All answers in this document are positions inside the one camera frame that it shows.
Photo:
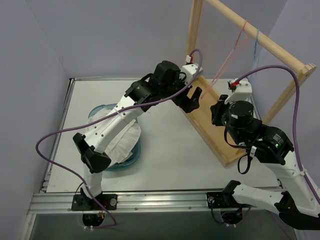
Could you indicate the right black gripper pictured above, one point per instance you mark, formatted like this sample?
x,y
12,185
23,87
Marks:
x,y
219,114

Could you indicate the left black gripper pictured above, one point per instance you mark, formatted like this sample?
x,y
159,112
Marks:
x,y
185,102

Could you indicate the blue wire hanger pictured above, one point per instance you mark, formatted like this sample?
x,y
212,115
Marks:
x,y
256,57

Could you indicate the white garment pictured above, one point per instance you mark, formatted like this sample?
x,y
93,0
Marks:
x,y
121,147

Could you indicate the pink wire hanger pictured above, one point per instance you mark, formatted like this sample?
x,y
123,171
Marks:
x,y
237,48

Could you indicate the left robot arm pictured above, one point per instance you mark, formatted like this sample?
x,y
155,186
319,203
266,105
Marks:
x,y
167,82

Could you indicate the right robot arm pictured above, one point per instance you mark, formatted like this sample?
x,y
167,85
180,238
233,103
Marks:
x,y
296,205

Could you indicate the wooden clothes rack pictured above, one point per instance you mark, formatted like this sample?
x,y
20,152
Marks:
x,y
212,135

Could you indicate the teal plastic tray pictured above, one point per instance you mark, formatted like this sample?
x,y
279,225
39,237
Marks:
x,y
136,149

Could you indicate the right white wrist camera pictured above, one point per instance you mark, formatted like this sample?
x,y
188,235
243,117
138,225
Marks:
x,y
240,91

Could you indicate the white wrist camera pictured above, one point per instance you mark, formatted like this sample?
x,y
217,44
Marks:
x,y
240,91
189,70

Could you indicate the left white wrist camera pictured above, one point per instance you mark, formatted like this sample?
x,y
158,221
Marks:
x,y
189,70

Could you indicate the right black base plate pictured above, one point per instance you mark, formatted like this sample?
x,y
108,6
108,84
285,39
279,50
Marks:
x,y
215,200

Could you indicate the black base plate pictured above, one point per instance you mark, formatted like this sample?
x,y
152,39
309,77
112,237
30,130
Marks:
x,y
83,203
215,200

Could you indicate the aluminium front rail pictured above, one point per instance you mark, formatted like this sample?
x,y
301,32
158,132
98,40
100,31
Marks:
x,y
127,202

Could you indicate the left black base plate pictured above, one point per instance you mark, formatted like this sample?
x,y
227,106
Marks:
x,y
83,203

